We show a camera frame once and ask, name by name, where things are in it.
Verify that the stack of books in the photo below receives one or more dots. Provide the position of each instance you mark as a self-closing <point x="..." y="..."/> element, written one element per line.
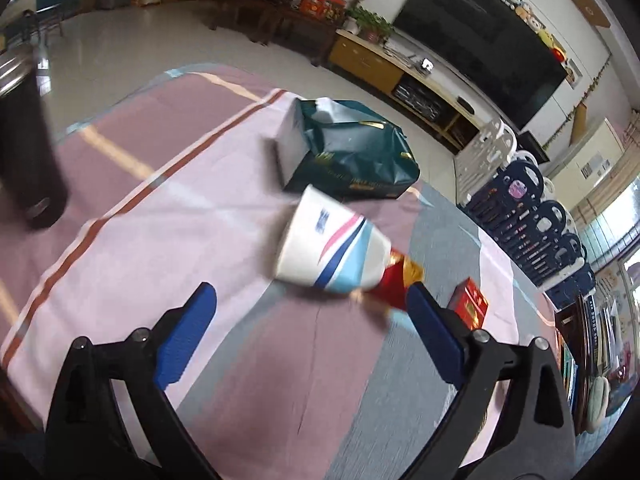
<point x="570" y="360"/>

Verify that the red gold wrapper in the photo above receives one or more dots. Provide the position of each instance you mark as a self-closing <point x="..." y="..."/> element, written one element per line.
<point x="395" y="285"/>

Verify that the white standing air conditioner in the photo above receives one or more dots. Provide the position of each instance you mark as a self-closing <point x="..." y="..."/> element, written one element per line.
<point x="592" y="165"/>

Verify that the dark green paper bag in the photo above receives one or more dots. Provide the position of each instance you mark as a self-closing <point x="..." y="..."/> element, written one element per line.
<point x="350" y="155"/>

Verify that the white paper cup striped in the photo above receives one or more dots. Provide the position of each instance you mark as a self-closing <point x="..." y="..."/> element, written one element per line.
<point x="320" y="240"/>

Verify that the yellow wooden television cabinet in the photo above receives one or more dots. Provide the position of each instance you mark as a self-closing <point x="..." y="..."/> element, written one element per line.
<point x="370" y="67"/>

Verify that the potted green plant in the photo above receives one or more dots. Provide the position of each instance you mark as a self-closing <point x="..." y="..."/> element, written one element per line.
<point x="372" y="25"/>

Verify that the red gift box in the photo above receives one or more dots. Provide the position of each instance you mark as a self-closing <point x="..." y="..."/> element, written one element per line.
<point x="322" y="4"/>

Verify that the black thermos bottle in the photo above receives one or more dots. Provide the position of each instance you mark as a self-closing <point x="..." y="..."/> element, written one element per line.
<point x="30" y="160"/>

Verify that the small white device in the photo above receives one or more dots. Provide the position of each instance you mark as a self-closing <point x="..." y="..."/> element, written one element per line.
<point x="428" y="64"/>

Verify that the large black television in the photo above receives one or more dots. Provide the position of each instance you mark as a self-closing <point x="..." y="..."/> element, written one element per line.
<point x="480" y="45"/>

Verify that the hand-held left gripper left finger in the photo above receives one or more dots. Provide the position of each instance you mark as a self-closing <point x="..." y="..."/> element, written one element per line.
<point x="187" y="330"/>

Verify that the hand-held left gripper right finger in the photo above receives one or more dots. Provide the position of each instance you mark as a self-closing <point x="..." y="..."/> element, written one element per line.
<point x="435" y="330"/>

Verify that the small red box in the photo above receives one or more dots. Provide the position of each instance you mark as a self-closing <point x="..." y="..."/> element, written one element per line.
<point x="467" y="305"/>

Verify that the dark wooden chair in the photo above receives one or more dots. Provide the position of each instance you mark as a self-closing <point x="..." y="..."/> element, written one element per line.
<point x="300" y="30"/>
<point x="235" y="5"/>

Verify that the striped tablecloth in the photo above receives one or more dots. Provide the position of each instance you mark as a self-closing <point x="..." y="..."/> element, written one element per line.
<point x="250" y="360"/>

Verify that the grey green plush cushion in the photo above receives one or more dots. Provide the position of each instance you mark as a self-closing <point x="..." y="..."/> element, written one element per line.
<point x="597" y="405"/>

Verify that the white and blue playpen fence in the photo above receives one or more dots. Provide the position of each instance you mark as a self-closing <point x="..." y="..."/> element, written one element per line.
<point x="530" y="220"/>

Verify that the small black monitor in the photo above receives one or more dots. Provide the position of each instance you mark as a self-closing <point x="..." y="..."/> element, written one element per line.
<point x="532" y="146"/>

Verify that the dark wooden side table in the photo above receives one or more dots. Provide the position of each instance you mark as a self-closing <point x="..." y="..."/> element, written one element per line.
<point x="600" y="360"/>

